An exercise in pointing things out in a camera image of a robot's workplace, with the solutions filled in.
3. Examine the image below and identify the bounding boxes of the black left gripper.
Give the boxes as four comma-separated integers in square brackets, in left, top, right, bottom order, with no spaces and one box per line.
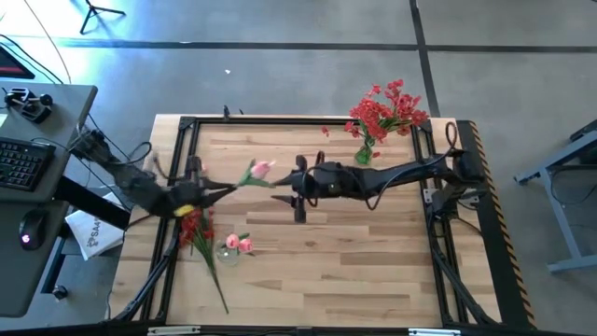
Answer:
[172,156,239,214]

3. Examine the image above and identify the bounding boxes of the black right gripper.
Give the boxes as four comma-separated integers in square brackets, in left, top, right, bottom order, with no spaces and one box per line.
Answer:
[271,156,358,223]

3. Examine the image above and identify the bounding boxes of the red artificial flower spray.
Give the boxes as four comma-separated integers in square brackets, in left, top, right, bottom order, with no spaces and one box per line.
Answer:
[320,98,396,159]
[178,208,230,315]
[372,78,430,141]

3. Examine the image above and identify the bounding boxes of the clear glass vase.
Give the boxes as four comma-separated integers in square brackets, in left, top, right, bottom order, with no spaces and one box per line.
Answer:
[215,240,242,267]

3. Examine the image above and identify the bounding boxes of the green glass vase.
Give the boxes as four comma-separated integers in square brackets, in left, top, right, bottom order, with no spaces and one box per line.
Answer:
[354,143,374,166]

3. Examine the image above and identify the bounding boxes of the white printed paper bag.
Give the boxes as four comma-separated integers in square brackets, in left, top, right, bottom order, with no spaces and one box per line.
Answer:
[64,190,125,261]

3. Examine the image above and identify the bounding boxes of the silver metal hinge plate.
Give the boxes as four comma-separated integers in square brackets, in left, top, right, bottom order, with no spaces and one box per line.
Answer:
[408,328,462,336]
[147,325,201,336]

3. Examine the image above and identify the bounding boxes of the black computer mouse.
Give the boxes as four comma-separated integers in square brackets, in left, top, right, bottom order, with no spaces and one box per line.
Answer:
[18,209,48,251]

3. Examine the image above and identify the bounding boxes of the black keyboard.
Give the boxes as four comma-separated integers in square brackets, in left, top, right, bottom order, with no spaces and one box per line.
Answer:
[0,136,57,192]

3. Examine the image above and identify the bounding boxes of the black desk clamp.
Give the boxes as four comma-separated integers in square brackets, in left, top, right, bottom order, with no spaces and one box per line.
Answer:
[4,87,55,124]

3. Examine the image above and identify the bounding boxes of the black hazard-striped platform edge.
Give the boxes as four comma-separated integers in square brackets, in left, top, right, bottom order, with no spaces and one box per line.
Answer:
[455,119,537,330]

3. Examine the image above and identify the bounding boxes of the grey desk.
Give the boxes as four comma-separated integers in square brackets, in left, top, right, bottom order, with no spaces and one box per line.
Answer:
[0,78,99,319]

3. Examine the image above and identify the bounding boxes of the black tripod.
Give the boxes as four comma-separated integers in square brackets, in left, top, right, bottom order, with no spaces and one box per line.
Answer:
[78,0,127,36]

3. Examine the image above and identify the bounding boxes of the black and red laptop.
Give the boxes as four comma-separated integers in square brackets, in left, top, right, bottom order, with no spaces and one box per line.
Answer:
[0,44,36,80]

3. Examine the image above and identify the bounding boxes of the grey metal table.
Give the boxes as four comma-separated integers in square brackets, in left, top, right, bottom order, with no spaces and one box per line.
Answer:
[512,119,597,274]

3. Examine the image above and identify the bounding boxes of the wooden table with black frame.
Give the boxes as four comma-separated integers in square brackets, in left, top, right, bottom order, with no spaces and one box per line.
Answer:
[111,115,500,328]

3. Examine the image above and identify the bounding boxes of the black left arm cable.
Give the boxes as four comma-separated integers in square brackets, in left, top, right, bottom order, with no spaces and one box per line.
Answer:
[86,111,154,165]

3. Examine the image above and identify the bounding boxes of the black floor cable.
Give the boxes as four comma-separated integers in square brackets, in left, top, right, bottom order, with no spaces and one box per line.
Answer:
[0,33,64,85]

